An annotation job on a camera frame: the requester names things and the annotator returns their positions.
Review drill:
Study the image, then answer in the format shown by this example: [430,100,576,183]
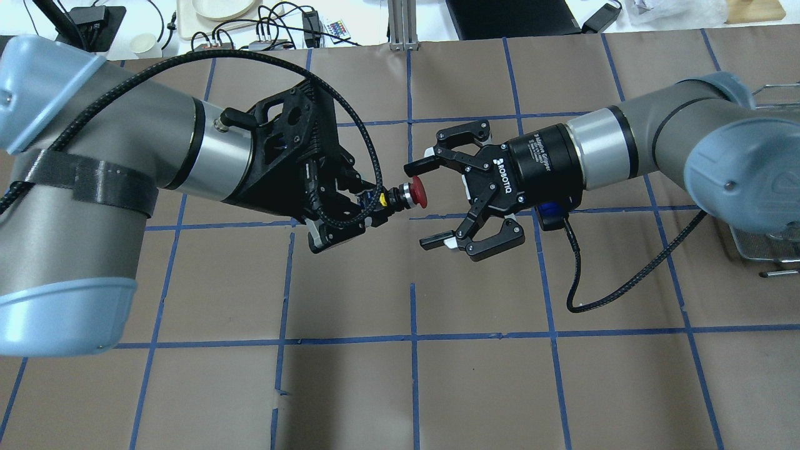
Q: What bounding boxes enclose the aluminium frame post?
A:
[387,0,420,52]

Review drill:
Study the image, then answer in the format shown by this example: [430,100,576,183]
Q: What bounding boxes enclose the black laptop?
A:
[446,1,582,41]

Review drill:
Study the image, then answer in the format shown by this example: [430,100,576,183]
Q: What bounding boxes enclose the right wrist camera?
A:
[535,199,569,233]

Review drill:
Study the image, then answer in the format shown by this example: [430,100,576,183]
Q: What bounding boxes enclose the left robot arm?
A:
[1,35,391,357]

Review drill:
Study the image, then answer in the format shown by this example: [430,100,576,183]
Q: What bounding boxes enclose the black power adapter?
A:
[581,1,624,34]

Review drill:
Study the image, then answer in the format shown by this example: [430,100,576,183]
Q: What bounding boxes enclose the wooden cutting board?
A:
[724,1,788,25]

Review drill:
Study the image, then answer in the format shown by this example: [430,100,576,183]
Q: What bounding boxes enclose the red emergency stop button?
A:
[378,176,428,213]

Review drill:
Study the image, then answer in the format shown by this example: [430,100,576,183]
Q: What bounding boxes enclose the beige tray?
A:
[175,1,268,41]

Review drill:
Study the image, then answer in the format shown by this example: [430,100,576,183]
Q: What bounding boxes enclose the black monitor stand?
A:
[32,1,128,53]

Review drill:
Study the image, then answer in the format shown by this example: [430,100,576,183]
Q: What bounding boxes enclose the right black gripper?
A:
[404,120,585,262]

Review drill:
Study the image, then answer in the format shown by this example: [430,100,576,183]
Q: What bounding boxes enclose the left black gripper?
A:
[222,80,391,254]

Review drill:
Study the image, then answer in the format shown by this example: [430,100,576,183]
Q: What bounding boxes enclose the wire mesh shelf basket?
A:
[728,84,800,263]

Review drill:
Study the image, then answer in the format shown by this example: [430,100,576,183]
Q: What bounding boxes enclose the white paper cup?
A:
[129,33,163,59]

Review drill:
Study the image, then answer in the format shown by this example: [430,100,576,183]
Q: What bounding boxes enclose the clear plastic bag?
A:
[623,1,729,29]

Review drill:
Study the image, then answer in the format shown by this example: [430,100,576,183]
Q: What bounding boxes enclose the beige round plate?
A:
[191,0,258,23]

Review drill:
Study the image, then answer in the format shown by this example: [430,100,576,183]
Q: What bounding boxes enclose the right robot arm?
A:
[404,72,799,261]

